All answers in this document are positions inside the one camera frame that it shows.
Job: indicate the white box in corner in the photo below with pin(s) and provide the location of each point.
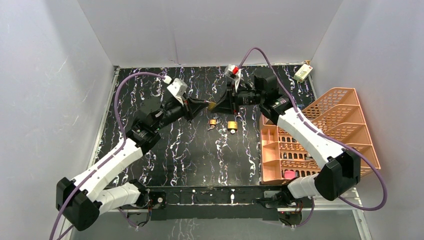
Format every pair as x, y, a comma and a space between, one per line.
302, 73

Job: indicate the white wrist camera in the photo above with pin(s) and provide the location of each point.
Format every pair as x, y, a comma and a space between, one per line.
233, 72
177, 89

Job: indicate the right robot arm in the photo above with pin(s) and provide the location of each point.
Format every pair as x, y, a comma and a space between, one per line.
340, 167

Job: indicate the orange mesh file rack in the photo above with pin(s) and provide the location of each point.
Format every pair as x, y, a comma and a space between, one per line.
339, 115

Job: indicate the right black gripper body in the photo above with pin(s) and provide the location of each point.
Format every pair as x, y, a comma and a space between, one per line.
246, 97

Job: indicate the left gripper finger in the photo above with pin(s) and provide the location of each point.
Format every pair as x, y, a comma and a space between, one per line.
198, 102
195, 109

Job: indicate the small brass padlock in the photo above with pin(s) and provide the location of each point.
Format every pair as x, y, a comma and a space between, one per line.
211, 105
213, 124

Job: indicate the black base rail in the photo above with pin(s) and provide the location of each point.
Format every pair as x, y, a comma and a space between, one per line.
266, 202

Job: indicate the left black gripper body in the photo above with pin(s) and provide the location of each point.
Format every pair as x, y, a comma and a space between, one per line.
189, 109

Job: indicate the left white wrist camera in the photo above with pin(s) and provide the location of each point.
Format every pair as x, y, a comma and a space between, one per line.
177, 89

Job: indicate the pink eraser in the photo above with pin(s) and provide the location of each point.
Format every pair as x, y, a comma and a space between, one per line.
289, 174

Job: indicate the orange desk organizer tray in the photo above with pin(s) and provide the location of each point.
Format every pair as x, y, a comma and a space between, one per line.
280, 152

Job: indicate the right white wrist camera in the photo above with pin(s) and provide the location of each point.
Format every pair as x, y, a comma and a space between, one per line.
233, 72

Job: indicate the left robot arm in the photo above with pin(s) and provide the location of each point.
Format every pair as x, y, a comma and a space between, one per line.
82, 199

